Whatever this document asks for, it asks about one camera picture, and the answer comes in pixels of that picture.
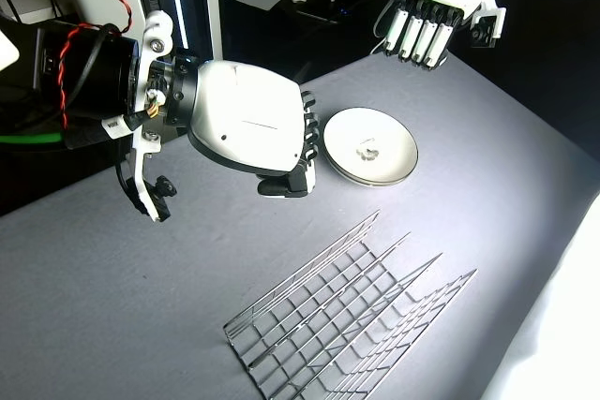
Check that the white plate with leaf print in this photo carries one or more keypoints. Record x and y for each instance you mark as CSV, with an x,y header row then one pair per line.
x,y
375,137
375,184

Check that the grey table cloth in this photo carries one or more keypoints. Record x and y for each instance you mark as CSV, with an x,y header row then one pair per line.
x,y
117,301

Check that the white desk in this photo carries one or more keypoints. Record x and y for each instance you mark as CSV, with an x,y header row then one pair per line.
x,y
28,2

